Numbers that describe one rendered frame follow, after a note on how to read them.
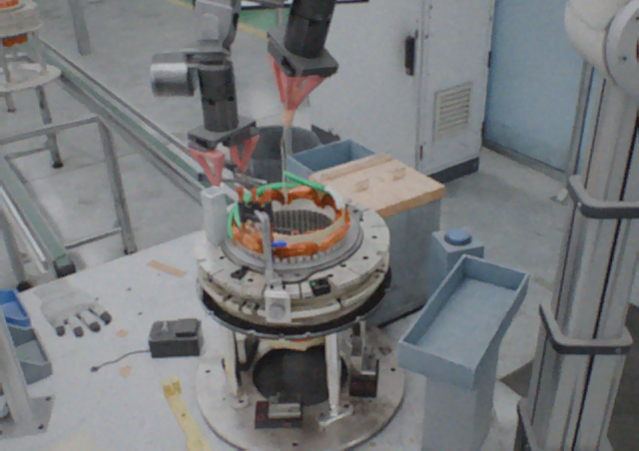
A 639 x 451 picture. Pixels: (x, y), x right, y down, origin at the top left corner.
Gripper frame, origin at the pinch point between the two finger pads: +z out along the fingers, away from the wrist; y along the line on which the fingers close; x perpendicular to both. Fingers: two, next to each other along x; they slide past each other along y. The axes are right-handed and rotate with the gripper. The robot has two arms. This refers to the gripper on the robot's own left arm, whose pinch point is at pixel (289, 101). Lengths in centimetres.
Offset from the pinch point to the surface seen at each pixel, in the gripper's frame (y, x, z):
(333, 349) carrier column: 24.0, 3.5, 31.1
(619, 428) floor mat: 38, 125, 112
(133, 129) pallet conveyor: -123, 18, 103
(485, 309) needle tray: 31.8, 22.9, 18.7
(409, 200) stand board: 2.6, 30.1, 24.2
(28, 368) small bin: -7, -37, 62
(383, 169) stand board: -10.2, 33.5, 28.0
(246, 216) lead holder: 10.4, -9.4, 11.1
